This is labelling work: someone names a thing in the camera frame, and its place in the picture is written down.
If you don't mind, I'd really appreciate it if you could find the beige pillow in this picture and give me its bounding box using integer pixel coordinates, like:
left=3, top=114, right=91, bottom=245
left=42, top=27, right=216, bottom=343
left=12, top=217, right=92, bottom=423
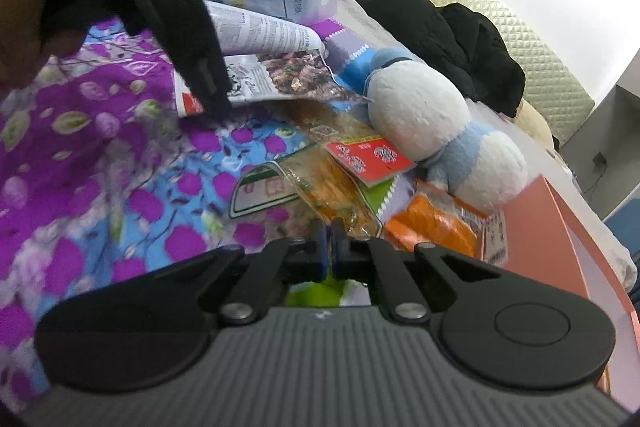
left=514, top=98, right=557, bottom=148

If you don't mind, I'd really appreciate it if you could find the purple floral blanket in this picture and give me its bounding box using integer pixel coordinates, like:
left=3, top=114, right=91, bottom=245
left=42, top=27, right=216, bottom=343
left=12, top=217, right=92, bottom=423
left=0, top=0, right=401, bottom=414

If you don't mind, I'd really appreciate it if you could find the white and blue plush toy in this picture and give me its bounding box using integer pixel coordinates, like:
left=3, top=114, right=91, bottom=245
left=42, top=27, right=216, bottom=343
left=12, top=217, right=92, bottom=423
left=361, top=46, right=531, bottom=216

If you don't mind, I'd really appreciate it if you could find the white snack packet with picture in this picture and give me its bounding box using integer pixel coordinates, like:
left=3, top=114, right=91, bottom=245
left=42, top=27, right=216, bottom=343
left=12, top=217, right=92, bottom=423
left=172, top=48, right=370, bottom=118

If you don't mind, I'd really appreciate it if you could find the black jacket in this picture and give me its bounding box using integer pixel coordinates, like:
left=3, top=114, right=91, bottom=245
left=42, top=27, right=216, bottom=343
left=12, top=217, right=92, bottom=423
left=339, top=0, right=529, bottom=118

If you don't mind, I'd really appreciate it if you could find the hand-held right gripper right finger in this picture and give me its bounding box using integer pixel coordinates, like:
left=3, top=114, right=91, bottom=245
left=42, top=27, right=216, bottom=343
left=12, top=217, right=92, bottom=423
left=333, top=220, right=513, bottom=324

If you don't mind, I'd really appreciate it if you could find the white cabinet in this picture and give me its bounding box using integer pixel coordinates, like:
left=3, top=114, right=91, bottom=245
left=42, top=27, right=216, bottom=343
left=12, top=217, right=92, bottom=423
left=559, top=81, right=640, bottom=220

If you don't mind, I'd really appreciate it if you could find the clear green label snack packet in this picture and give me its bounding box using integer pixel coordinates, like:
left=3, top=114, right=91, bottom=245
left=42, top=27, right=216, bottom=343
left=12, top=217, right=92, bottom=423
left=229, top=146, right=402, bottom=244

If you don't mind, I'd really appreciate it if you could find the beige quilted headboard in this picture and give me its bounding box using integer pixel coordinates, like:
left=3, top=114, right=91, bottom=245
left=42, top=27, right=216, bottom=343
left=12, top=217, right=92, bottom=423
left=359, top=0, right=597, bottom=146

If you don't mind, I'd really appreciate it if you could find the blue pad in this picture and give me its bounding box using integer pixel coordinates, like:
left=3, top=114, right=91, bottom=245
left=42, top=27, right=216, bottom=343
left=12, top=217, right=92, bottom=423
left=604, top=201, right=640, bottom=250

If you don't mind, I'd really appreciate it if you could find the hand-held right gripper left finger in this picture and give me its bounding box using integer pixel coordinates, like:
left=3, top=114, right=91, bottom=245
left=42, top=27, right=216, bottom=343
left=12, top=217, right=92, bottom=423
left=155, top=222, right=331, bottom=325

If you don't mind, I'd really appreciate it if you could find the red snack packet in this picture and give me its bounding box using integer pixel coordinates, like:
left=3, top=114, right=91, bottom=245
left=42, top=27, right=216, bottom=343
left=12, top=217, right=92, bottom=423
left=324, top=136, right=419, bottom=188

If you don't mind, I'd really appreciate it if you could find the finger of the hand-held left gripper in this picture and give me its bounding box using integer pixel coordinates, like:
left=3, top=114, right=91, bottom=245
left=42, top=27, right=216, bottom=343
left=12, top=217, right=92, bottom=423
left=125, top=0, right=234, bottom=118

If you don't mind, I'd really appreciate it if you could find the brown clear snack packet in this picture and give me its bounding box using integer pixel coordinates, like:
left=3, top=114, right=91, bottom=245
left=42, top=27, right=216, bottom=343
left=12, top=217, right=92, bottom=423
left=269, top=98, right=383, bottom=148

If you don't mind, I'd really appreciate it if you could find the pink cardboard box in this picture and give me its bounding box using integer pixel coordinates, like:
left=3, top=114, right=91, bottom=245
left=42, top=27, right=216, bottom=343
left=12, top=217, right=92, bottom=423
left=479, top=173, right=640, bottom=410

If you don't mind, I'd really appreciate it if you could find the white rolled packet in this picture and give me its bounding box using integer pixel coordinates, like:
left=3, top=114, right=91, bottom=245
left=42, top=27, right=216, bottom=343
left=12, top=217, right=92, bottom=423
left=204, top=0, right=329, bottom=58

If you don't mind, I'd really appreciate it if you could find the person's left forearm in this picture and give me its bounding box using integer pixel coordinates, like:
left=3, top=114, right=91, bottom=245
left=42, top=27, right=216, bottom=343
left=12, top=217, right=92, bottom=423
left=0, top=0, right=87, bottom=90

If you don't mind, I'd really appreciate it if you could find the orange snack packet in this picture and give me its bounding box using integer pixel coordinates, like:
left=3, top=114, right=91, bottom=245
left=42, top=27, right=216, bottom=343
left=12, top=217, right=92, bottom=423
left=384, top=178, right=509, bottom=267

